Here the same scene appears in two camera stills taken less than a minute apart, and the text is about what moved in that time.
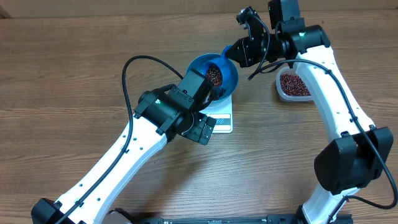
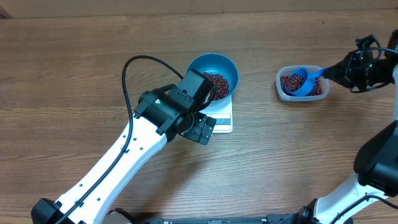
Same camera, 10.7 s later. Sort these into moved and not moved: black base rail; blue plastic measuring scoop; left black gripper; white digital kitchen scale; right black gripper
Moved: right black gripper; blue plastic measuring scoop
Not moved: left black gripper; black base rail; white digital kitchen scale
